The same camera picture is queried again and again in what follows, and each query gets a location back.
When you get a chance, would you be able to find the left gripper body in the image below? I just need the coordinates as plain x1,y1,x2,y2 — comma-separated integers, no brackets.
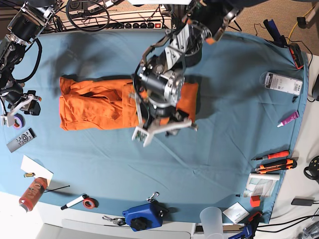
129,93,198,135

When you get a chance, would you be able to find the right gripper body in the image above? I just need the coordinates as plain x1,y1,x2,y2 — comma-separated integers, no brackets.
0,84,41,114

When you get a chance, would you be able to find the orange t-shirt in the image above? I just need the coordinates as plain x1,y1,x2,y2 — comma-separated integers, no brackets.
59,76,200,132

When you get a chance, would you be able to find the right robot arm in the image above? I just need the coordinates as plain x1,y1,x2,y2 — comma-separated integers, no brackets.
0,0,63,116

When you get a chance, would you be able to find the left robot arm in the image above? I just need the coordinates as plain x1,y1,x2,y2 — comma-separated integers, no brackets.
133,0,243,140

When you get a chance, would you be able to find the purple tape roll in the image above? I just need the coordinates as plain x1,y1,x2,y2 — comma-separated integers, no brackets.
13,114,25,130

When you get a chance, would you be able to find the grey remote control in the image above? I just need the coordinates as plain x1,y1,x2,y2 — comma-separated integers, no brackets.
7,128,36,153

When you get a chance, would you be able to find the white paper card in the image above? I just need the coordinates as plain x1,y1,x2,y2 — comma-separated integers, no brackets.
20,155,53,186

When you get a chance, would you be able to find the small AA battery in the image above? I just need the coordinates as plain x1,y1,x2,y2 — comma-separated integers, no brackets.
23,173,35,178

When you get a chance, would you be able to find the teal tablecloth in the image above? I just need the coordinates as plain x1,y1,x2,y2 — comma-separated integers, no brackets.
0,30,309,222

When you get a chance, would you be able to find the red drink can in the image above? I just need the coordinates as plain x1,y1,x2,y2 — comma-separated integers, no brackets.
19,177,47,212

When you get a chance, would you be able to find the blue clamp device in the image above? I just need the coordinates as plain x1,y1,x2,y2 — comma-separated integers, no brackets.
122,202,169,232

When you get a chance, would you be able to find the translucent plastic cup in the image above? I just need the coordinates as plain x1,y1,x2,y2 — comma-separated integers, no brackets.
199,207,223,239

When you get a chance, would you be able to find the clear bit set case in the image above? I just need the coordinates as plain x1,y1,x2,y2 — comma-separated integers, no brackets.
260,72,303,96

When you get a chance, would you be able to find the white power strip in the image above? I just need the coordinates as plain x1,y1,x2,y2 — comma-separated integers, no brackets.
62,11,172,30

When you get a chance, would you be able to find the white marker pen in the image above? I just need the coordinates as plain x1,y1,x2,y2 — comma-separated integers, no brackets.
60,194,88,210

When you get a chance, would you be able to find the clear plastic packet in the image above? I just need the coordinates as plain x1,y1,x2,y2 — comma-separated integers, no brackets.
243,173,280,197

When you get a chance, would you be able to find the white booklet card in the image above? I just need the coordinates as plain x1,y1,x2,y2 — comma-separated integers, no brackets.
223,202,249,224

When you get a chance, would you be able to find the small orange block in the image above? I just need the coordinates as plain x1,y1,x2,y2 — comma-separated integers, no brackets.
250,195,261,208

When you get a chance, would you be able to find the red tape roll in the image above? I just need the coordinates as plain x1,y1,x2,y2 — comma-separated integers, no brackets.
83,198,97,209

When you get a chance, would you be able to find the orange black screwdriver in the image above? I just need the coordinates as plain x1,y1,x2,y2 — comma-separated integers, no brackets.
252,150,290,161

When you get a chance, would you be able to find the purple glue tube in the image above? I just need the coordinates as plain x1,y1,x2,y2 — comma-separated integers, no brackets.
277,111,300,128

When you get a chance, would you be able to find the orange black utility knife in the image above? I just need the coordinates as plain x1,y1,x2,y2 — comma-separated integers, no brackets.
255,159,297,174

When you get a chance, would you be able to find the blue bar clamp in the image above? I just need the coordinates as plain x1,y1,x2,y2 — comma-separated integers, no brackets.
229,211,262,239

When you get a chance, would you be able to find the orange black tool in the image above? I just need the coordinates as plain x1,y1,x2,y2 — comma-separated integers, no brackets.
289,43,304,70

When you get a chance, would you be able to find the black power adapter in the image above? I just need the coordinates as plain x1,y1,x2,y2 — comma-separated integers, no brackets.
291,198,315,207

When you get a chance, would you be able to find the black round device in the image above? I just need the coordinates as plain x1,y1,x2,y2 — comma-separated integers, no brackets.
304,156,319,184

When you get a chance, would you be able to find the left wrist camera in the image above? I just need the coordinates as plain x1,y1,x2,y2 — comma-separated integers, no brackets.
132,126,154,147

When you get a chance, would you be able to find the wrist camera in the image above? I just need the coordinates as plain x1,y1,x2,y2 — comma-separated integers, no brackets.
132,126,154,147
0,113,15,127

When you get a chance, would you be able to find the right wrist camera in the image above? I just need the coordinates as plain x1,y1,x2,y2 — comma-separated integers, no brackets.
0,113,15,127

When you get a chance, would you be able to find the black cable tie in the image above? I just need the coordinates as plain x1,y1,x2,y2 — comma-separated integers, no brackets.
44,185,70,193

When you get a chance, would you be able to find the blue black clamp handle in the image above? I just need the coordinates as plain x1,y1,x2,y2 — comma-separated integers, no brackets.
263,19,288,48

